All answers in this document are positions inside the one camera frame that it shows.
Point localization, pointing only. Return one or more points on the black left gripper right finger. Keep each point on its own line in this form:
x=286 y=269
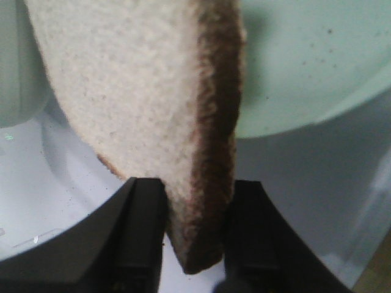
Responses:
x=264 y=254

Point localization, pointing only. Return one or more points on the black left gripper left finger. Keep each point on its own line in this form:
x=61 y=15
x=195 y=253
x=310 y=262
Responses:
x=118 y=248

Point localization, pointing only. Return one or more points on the mint green breakfast maker base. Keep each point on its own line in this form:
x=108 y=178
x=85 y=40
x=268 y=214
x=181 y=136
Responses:
x=24 y=86

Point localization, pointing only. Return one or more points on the mint green round plate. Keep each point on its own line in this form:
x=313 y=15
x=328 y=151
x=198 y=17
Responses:
x=310 y=61

